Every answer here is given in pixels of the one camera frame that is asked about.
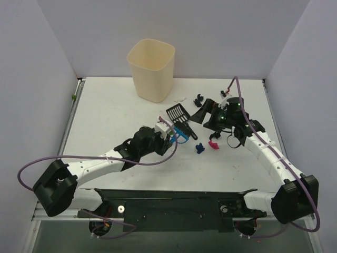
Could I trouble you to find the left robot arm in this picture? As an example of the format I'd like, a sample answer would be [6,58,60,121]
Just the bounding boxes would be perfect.
[33,123,172,217]

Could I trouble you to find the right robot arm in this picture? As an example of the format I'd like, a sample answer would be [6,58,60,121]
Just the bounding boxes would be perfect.
[190,97,319,224]

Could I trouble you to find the black slotted dustpan scoop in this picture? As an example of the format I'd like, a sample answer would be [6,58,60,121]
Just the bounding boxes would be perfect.
[166,103,198,140]

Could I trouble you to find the white paper scrap near bin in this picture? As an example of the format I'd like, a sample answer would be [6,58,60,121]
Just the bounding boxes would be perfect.
[174,96,187,103]

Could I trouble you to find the dark blue scrap centre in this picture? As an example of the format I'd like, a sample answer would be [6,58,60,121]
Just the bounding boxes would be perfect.
[195,143,205,154]

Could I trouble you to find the cream plastic waste bin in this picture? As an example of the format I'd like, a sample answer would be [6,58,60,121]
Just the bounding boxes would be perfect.
[127,38,175,103]

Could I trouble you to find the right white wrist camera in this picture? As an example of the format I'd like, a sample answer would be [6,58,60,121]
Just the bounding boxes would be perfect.
[218,89,232,109]

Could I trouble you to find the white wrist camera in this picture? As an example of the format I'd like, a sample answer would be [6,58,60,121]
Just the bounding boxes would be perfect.
[154,116,173,140]
[218,89,232,109]

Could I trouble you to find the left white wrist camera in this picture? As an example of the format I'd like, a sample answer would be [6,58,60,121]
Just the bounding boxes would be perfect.
[154,116,173,140]

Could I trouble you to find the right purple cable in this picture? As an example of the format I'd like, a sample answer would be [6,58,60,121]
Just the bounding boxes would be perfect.
[226,76,321,239]

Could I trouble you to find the purple cable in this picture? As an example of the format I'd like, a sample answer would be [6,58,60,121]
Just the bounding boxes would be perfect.
[17,118,180,239]
[226,76,321,239]

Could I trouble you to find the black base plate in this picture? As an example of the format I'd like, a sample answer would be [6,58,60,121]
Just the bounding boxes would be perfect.
[78,189,266,232]

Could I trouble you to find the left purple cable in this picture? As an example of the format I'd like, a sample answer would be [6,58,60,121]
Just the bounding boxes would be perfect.
[17,118,180,239]

